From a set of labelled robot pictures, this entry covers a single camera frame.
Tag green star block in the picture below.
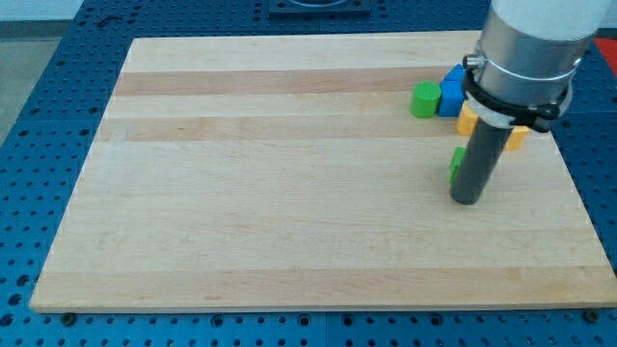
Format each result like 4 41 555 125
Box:
448 147 466 184

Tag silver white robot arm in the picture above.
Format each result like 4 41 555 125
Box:
464 0 611 106

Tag wooden board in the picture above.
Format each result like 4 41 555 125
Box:
30 31 616 313

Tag green cylinder block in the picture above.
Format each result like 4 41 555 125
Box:
409 81 442 119

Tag blue cube block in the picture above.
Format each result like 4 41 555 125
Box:
438 80 465 118

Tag yellow block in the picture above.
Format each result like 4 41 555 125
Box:
456 101 529 151

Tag blue triangular block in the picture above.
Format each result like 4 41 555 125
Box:
443 64 466 82

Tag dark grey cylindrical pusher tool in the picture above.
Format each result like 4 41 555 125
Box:
449 119 512 205

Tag red object at edge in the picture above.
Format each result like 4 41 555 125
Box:
594 38 617 75

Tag black clamp ring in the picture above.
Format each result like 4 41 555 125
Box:
461 53 574 134

